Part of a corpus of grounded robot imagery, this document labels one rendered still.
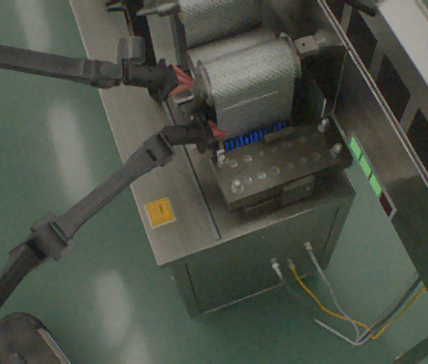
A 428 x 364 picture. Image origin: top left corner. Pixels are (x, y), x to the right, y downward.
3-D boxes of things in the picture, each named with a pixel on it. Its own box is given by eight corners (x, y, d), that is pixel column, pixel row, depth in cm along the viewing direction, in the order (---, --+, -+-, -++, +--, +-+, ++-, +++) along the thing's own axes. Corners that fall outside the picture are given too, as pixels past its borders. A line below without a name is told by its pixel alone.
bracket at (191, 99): (186, 139, 199) (175, 86, 172) (204, 133, 200) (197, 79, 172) (190, 152, 197) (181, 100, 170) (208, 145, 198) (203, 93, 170)
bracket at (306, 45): (292, 44, 167) (292, 40, 166) (311, 38, 168) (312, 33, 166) (299, 57, 165) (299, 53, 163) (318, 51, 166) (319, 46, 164)
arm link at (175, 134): (169, 144, 166) (166, 123, 166) (158, 148, 172) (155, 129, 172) (190, 142, 169) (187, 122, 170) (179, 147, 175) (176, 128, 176)
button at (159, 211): (146, 207, 189) (145, 204, 187) (167, 199, 190) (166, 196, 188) (152, 227, 186) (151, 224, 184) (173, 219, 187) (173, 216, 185)
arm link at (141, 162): (58, 262, 149) (31, 228, 147) (53, 261, 154) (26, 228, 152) (178, 158, 166) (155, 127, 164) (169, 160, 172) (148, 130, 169)
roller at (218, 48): (187, 66, 186) (184, 42, 175) (264, 42, 188) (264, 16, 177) (201, 96, 180) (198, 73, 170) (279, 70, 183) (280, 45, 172)
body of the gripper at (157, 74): (167, 101, 161) (143, 100, 156) (156, 74, 166) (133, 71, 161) (178, 85, 156) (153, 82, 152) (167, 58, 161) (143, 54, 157)
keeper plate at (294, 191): (279, 200, 186) (281, 185, 177) (309, 190, 187) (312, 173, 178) (282, 207, 185) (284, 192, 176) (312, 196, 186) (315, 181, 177)
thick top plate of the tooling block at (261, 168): (210, 166, 186) (209, 156, 181) (329, 124, 190) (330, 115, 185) (229, 210, 180) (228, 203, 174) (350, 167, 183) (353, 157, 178)
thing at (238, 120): (218, 142, 184) (216, 111, 167) (289, 118, 186) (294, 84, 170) (219, 144, 184) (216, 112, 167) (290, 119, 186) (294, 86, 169)
